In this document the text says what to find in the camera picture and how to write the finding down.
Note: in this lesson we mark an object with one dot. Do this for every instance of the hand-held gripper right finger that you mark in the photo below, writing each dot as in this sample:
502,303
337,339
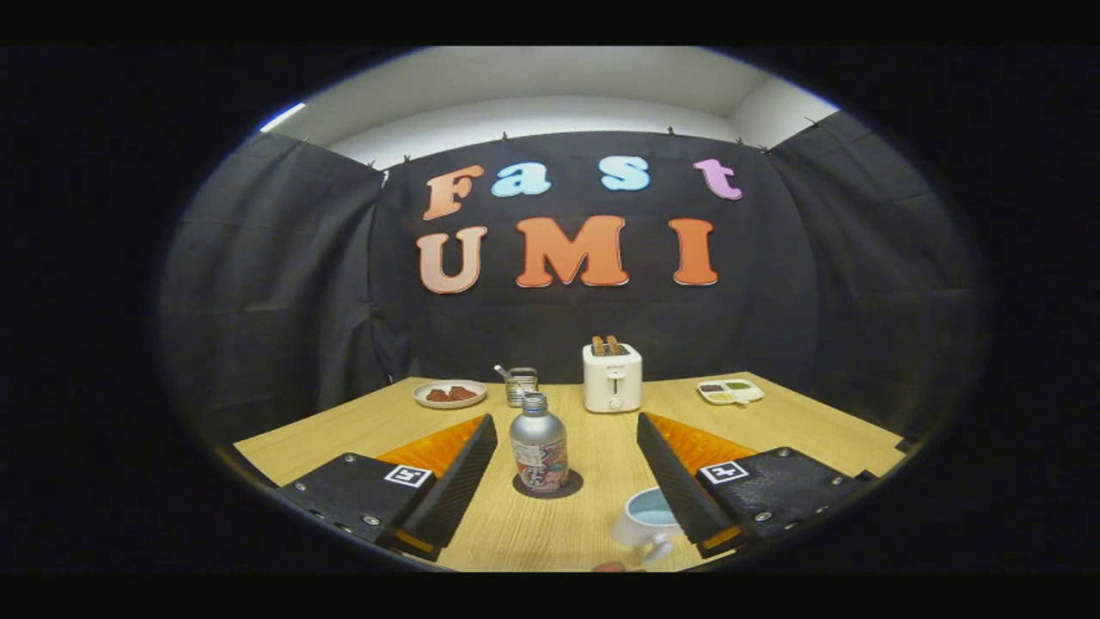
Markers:
679,490

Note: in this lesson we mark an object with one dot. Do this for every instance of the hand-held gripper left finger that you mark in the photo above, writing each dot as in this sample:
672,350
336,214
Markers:
451,494

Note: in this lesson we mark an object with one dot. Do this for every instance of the white cup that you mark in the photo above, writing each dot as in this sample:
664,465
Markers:
636,524

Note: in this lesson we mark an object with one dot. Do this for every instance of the silver juice bottle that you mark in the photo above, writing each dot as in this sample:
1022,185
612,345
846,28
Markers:
538,438

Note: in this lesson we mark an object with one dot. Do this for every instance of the dark brown round coaster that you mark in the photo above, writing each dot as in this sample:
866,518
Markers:
574,486

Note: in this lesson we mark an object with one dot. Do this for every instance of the small white round plate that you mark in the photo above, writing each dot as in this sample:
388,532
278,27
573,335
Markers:
449,405

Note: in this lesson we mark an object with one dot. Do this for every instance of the wooden table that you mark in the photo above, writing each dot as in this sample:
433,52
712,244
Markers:
593,447

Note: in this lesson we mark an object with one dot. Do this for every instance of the brown meat piece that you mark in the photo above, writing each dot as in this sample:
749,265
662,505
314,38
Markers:
463,393
437,395

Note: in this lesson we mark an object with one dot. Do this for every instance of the white divided tray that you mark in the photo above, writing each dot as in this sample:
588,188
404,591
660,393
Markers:
730,392

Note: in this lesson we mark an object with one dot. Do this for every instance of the white toaster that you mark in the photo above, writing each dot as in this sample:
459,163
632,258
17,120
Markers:
613,378

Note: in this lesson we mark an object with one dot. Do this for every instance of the metal spoon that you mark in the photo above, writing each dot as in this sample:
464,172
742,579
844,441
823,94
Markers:
502,371

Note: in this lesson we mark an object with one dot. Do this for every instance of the black backdrop cloth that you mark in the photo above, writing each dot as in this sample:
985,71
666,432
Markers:
816,284

